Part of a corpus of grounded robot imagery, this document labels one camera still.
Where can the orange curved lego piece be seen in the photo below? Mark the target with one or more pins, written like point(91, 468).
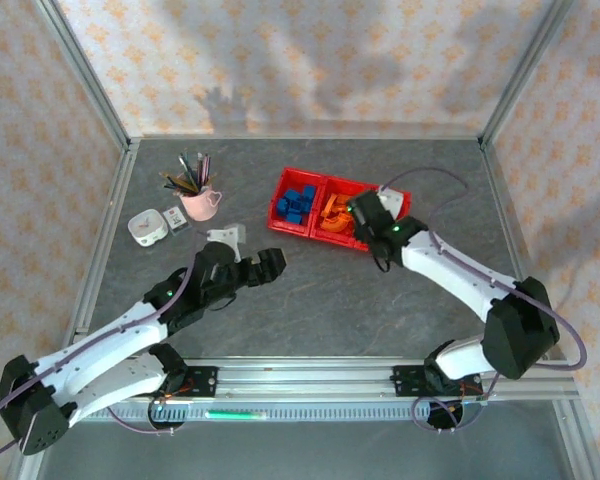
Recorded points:
point(337, 225)
point(337, 198)

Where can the blue lego brick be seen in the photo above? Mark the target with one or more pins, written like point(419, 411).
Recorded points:
point(282, 206)
point(308, 192)
point(306, 205)
point(294, 217)
point(293, 196)

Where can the orange lego brick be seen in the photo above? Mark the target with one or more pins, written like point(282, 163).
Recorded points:
point(326, 212)

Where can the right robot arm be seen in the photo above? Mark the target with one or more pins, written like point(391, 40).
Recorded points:
point(455, 270)

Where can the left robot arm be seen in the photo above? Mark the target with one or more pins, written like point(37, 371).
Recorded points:
point(105, 340)

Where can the pink mug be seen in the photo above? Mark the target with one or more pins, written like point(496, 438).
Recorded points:
point(200, 205)

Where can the white square bowl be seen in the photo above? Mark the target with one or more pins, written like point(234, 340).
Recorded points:
point(147, 227)

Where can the bunch of coloured pencils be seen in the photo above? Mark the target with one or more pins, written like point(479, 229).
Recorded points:
point(190, 177)

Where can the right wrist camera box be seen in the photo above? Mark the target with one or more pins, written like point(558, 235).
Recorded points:
point(395, 200)

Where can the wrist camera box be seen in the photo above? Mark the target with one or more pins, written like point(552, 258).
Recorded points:
point(395, 200)
point(225, 237)

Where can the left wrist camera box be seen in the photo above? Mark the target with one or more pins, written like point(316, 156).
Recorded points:
point(225, 237)

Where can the white switch in clear pack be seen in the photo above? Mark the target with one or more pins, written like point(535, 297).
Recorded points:
point(176, 220)

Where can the aluminium rear rail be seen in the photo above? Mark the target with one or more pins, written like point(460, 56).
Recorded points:
point(305, 137)

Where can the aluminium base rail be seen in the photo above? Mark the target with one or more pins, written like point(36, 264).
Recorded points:
point(305, 380)

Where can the aluminium side rail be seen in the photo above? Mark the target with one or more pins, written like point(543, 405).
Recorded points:
point(115, 200)
point(500, 200)

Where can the aluminium frame post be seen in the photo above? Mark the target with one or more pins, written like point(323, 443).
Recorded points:
point(85, 75)
point(525, 75)

